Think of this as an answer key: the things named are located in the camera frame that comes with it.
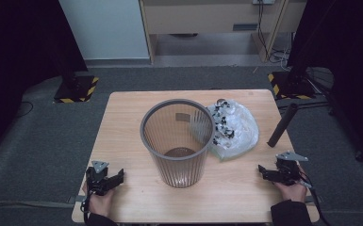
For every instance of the black yellow-striped stand base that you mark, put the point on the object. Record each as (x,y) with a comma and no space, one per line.
(290,86)
(75,89)

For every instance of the person's right hand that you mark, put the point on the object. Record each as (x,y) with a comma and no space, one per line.
(292,192)

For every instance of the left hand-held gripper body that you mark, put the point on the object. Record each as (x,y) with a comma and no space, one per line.
(96,179)

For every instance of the white black-printed plastic bag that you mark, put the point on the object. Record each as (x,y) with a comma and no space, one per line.
(237,130)

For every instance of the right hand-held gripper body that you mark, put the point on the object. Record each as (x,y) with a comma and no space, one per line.
(287,171)

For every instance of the black stand leg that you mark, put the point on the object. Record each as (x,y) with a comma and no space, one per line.
(314,105)

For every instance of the black curtain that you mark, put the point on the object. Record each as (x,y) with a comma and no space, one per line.
(349,62)
(19,62)

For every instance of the grey mesh waste basket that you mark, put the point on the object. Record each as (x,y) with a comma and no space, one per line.
(177,141)

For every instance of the wooden desk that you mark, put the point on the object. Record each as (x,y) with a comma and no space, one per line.
(201,17)

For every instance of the grey power strip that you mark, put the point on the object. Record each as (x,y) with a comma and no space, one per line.
(264,1)

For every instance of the grey tape piece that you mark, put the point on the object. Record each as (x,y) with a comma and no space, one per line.
(77,199)
(315,199)

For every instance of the person's left hand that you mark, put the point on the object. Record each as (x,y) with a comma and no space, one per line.
(101,202)

